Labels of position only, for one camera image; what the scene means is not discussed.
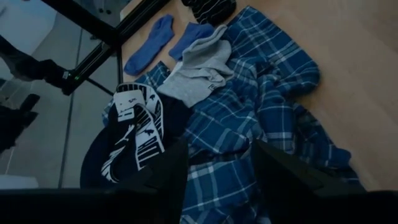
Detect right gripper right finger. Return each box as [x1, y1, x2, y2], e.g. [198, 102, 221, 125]
[251, 139, 368, 224]

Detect grey cotton garment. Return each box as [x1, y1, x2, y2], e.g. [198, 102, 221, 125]
[156, 24, 235, 108]

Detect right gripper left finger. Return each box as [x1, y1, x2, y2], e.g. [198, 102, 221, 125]
[123, 136, 190, 224]

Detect black white printed briefs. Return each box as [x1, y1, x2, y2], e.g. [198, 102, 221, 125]
[80, 82, 192, 190]

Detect black aluminium frame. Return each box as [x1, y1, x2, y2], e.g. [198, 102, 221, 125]
[40, 0, 172, 97]

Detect black white-striped sock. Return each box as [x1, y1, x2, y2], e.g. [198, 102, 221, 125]
[181, 0, 238, 26]

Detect blue sock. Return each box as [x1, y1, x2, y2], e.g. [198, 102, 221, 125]
[123, 14, 175, 77]
[168, 22, 215, 62]

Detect blue plaid shirt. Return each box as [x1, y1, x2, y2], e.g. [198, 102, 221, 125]
[101, 5, 363, 224]

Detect white panel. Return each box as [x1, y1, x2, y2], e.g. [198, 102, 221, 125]
[0, 0, 58, 56]

